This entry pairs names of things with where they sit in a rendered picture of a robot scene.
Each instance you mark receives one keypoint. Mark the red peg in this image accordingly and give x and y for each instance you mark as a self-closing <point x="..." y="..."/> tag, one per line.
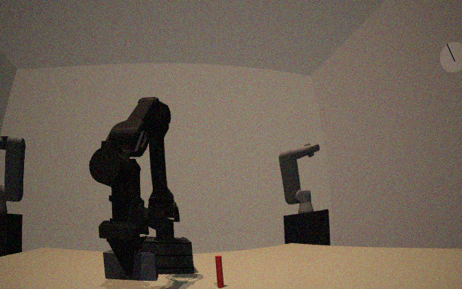
<point x="219" y="269"/>

